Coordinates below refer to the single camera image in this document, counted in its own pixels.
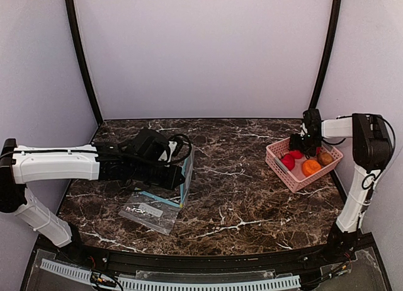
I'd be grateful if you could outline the red toy fruit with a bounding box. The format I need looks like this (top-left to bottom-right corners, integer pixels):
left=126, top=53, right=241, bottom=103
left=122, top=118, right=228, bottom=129
left=289, top=150, right=305, bottom=159

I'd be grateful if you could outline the large clear zip bag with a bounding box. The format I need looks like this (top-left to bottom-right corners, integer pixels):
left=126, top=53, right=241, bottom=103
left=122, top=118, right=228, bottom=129
left=177, top=149, right=195, bottom=208

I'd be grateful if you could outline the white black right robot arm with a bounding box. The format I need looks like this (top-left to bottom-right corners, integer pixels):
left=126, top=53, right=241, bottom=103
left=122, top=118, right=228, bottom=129
left=289, top=108, right=395, bottom=241

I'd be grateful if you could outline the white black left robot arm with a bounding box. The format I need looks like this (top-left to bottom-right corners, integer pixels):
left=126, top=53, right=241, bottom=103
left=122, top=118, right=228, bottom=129
left=1, top=128, right=193, bottom=248

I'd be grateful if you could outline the small clear zip bag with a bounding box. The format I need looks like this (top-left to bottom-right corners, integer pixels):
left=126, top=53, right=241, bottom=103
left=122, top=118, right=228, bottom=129
left=118, top=188, right=181, bottom=236

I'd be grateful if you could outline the orange toy fruit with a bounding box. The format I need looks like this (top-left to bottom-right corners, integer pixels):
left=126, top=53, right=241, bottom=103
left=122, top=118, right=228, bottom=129
left=301, top=159, right=322, bottom=177

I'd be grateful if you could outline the brown toy kiwi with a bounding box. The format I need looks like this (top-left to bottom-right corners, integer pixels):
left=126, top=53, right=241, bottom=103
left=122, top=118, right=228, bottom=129
left=317, top=152, right=334, bottom=167

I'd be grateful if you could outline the red toy apple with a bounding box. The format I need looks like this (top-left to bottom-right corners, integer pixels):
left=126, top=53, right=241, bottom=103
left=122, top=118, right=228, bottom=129
left=280, top=154, right=295, bottom=171

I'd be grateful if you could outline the pink plastic basket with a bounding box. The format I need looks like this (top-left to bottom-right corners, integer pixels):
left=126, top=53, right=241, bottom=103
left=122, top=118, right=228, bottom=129
left=265, top=138, right=343, bottom=193

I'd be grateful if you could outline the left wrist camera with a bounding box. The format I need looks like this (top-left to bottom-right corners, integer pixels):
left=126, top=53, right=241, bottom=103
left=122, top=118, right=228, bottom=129
left=158, top=134, right=193, bottom=165

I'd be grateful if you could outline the black front rail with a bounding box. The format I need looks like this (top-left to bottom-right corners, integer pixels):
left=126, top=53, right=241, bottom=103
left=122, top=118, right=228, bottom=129
left=53, top=240, right=347, bottom=278

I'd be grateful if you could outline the white slotted cable duct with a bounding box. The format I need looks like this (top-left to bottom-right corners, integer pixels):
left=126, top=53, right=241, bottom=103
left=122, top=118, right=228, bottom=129
left=40, top=258, right=301, bottom=290

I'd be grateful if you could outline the right black frame post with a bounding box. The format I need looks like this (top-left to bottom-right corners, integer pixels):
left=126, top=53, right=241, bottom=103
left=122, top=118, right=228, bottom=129
left=309, top=0, right=342, bottom=108

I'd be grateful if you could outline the black frame post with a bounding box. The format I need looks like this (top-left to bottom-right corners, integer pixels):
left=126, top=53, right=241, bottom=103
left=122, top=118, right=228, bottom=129
left=309, top=0, right=342, bottom=108
left=64, top=0, right=104, bottom=127

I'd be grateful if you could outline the left black frame post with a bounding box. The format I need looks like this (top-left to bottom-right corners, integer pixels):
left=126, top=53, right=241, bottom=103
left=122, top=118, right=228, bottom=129
left=64, top=0, right=104, bottom=127

